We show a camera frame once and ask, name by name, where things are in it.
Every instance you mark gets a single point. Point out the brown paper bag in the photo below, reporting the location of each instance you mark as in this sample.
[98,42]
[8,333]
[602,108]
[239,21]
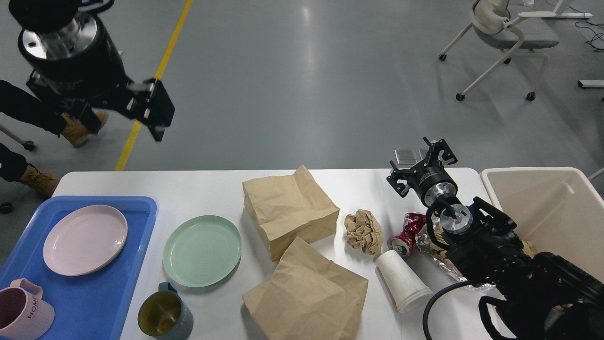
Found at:
[308,297]
[283,208]

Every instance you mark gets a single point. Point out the crumpled brown paper ball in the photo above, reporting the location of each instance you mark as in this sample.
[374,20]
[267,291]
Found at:
[364,232]

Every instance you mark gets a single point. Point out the crushed red soda can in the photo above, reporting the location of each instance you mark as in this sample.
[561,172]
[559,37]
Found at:
[404,242]

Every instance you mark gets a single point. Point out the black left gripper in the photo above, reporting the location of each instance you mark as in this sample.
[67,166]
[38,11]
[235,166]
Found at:
[77,68]

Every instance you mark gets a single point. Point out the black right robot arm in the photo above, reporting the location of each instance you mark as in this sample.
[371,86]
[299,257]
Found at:
[545,297]

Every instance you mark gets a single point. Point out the grey chair leg with caster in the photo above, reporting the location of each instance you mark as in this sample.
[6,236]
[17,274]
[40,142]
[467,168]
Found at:
[27,144]

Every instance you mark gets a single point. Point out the white office chair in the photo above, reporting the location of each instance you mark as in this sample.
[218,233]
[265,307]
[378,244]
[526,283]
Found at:
[524,34]

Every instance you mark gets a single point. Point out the silver floor plate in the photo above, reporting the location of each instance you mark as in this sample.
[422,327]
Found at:
[407,157]

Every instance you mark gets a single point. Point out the pink plate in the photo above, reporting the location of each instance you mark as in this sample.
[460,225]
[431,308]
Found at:
[85,241]

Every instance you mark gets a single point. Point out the pink mug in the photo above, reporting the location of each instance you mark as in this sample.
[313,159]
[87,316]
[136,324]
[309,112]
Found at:
[24,315]

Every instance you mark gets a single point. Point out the tan boot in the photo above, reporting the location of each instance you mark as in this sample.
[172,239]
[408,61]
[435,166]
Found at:
[42,182]
[75,132]

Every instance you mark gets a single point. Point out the lower brown paper bag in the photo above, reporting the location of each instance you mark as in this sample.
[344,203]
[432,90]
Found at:
[308,297]

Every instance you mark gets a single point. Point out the white paper cup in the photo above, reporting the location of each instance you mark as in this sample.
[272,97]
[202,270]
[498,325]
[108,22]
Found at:
[406,288]

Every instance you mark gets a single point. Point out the green plate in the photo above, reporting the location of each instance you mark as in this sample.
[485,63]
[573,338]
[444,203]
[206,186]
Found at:
[202,251]

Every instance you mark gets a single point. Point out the crumpled foil wrapper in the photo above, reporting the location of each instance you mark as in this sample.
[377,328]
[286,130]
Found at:
[437,255]

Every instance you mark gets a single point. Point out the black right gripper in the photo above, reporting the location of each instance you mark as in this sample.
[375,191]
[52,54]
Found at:
[428,178]

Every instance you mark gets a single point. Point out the upper brown paper bag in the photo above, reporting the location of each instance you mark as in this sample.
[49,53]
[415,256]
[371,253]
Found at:
[283,208]

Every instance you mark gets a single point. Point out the blue plastic tray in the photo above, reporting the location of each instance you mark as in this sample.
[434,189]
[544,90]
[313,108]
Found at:
[88,307]

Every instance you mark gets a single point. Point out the person in black clothes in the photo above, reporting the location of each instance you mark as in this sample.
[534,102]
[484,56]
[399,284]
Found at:
[20,105]

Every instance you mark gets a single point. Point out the beige plastic bin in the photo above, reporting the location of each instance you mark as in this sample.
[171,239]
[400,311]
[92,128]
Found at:
[555,208]

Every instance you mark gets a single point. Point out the dark teal mug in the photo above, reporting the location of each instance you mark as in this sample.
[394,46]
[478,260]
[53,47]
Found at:
[165,316]

